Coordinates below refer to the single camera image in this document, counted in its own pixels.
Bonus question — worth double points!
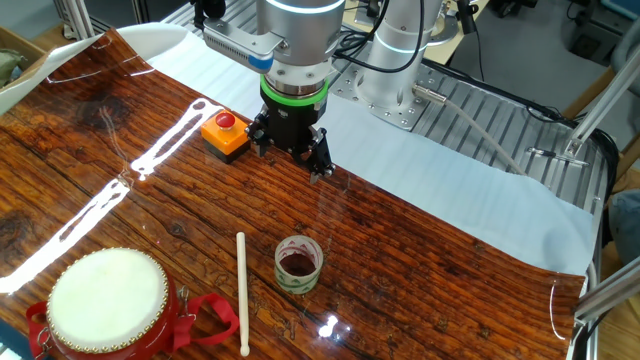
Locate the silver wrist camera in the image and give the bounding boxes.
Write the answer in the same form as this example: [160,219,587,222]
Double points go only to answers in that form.
[202,17,286,75]

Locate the white cloth sheet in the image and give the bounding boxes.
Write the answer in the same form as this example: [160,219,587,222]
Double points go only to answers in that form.
[117,22,597,277]

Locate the short aluminium profile bar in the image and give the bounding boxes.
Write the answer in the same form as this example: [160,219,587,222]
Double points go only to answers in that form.
[573,259,640,326]

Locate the orange emergency stop button box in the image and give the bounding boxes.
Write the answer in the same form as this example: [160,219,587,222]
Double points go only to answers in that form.
[200,109,251,165]

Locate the cardboard box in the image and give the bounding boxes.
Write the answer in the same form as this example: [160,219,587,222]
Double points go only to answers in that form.
[0,25,49,91]

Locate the aluminium frame posts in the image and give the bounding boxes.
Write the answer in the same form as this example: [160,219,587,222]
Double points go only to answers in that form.
[52,0,96,41]

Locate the glossy wood pattern mat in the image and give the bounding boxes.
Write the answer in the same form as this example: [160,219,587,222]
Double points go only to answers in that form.
[0,27,587,360]

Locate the white wooden drumstick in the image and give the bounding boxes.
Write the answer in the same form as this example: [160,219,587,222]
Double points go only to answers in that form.
[235,231,251,358]

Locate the red ribbon strap loop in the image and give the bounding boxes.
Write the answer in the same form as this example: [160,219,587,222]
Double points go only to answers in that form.
[172,292,241,352]
[25,300,51,360]

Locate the red drum with white skin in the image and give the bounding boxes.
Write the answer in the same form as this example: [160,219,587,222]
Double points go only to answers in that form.
[45,247,180,360]

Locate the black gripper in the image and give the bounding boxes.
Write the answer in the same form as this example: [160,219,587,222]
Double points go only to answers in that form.
[244,92,337,185]

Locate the beige hose with metal plug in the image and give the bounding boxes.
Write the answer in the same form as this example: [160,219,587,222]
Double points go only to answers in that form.
[412,83,526,176]

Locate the printed tape roll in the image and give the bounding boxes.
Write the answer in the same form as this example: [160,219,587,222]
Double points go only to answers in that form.
[273,234,325,296]

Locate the green wrist adapter ring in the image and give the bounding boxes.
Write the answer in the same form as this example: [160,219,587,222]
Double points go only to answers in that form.
[259,74,331,108]

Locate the black mount post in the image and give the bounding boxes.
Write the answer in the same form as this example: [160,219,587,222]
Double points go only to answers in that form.
[455,0,479,36]

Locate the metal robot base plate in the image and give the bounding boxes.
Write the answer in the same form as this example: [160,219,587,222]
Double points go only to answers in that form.
[329,59,451,132]

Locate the black camera cable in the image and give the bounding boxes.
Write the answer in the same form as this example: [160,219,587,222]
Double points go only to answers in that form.
[332,0,426,75]

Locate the black foam microphone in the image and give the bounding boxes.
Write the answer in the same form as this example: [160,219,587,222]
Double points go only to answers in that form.
[192,0,227,29]

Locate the slanted aluminium profile bar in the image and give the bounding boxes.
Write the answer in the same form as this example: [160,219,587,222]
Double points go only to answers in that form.
[562,54,640,161]

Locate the dark equipment box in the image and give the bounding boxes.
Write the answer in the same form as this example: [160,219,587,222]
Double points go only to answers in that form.
[569,19,609,64]

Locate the metal strap ring clasp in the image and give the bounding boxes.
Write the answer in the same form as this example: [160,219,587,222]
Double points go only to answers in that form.
[177,284,191,319]

